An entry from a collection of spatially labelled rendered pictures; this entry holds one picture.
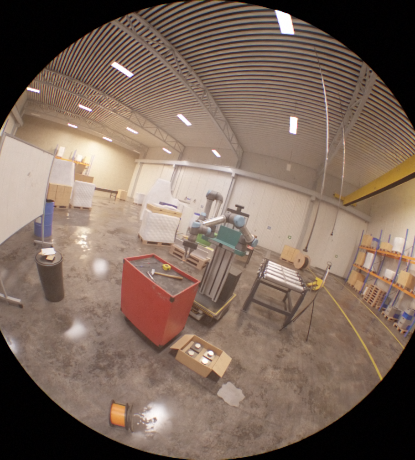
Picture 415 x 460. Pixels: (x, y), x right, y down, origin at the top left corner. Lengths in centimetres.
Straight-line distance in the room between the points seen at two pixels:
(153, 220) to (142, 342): 368
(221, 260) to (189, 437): 232
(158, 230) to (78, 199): 494
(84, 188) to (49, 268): 645
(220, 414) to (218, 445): 38
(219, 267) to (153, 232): 308
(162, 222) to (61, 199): 520
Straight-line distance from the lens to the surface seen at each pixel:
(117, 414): 140
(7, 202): 242
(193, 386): 184
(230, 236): 208
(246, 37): 732
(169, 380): 181
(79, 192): 817
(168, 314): 137
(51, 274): 217
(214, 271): 236
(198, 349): 191
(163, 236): 505
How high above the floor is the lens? 168
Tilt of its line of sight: 8 degrees down
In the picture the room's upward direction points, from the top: 18 degrees clockwise
